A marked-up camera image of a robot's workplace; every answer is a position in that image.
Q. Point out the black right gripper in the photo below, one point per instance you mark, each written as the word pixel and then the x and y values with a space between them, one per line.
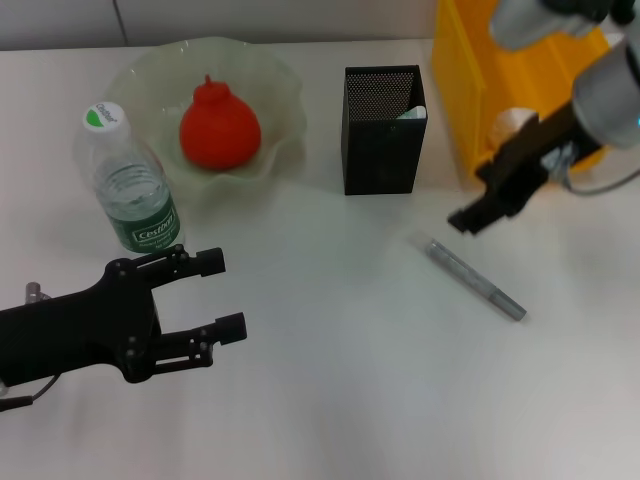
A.
pixel 525 160

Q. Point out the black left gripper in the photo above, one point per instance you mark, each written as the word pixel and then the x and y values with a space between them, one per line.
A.
pixel 75 330

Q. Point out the clear green-label water bottle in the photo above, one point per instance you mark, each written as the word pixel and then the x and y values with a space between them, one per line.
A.
pixel 140 210

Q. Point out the green pen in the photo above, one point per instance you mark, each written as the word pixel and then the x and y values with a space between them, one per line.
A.
pixel 415 114

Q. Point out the gray pen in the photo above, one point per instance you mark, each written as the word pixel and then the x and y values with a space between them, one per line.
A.
pixel 475 280

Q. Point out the white paper ball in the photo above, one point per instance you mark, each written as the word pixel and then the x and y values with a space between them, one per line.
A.
pixel 507 125

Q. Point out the black mesh pen holder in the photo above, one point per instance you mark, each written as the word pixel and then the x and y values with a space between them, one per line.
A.
pixel 380 155

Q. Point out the red-orange fruit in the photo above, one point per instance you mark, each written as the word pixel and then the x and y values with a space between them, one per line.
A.
pixel 220 130

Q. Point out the translucent green wavy fruit plate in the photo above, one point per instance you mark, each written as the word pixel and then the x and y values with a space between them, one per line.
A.
pixel 150 75

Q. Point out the yellow plastic bin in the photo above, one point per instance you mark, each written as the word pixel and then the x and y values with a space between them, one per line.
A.
pixel 460 100

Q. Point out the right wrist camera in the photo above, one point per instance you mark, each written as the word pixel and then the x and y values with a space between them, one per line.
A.
pixel 520 22

